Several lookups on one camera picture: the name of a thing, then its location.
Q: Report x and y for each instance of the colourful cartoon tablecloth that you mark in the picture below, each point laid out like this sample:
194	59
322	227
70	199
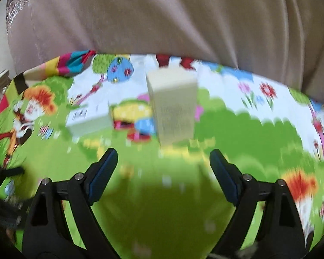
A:
162	202

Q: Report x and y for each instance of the tall beige box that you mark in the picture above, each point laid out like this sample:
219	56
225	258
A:
173	98

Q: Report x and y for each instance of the beige curtain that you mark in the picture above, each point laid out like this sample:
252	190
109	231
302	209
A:
278	39

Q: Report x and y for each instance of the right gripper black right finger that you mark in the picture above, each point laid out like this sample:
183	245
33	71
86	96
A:
265	222

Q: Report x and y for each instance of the long white box black logo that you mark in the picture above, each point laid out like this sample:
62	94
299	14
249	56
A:
89	119

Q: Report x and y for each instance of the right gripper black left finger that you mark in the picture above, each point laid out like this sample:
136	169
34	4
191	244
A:
61	222

